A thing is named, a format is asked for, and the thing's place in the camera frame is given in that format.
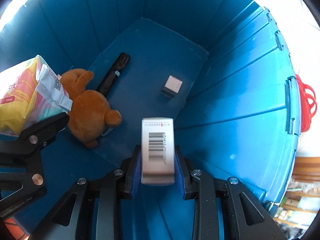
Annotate small grey white box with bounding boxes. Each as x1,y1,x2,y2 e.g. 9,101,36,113
161,75,183,98

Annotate blue plastic storage bin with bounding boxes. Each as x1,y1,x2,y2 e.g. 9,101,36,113
0,0,302,240

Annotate white barcode box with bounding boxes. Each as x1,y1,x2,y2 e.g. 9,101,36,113
141,118,175,185

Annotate red plastic handbag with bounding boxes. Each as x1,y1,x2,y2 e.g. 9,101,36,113
296,74,317,132

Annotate colourful sanitary pad pack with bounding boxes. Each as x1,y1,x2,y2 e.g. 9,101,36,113
0,55,73,137

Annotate brown teddy bear plush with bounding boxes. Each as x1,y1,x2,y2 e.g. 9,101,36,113
60,69,122,148

